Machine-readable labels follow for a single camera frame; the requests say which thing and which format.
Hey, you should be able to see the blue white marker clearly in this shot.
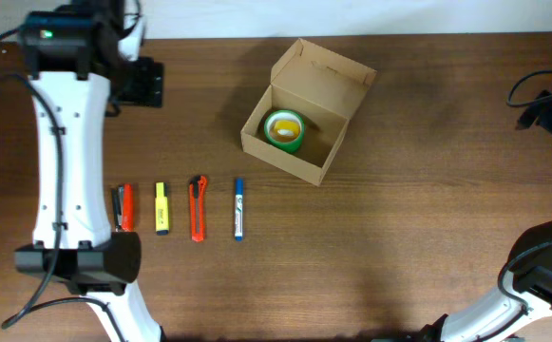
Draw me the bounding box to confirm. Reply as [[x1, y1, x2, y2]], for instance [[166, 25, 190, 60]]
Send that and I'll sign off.
[[234, 178, 244, 241]]

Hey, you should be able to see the red black stapler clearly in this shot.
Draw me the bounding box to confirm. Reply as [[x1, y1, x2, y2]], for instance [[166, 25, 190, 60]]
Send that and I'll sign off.
[[110, 183, 134, 232]]

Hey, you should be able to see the small yellow tape roll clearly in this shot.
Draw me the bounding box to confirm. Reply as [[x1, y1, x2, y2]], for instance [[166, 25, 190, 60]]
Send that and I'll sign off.
[[273, 120, 301, 142]]

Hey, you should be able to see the brown cardboard box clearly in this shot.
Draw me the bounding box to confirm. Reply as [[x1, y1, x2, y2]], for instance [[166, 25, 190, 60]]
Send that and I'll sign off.
[[240, 39, 377, 186]]

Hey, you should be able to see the orange utility knife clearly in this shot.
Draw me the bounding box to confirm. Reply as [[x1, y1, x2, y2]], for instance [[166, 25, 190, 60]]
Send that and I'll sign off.
[[189, 175, 208, 242]]

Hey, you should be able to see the yellow highlighter pen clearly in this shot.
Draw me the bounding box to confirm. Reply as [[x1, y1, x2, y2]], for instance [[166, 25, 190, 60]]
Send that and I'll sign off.
[[155, 182, 169, 236]]

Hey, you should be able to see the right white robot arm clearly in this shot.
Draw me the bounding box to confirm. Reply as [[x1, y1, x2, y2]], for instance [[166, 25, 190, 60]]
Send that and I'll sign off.
[[413, 220, 552, 341]]

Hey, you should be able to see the green tape roll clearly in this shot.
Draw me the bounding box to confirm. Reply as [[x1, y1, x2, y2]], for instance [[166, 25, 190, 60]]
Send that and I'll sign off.
[[263, 109, 306, 154]]

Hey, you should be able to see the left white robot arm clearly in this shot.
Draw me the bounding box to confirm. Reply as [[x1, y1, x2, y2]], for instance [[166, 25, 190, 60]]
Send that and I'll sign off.
[[15, 1, 165, 341]]

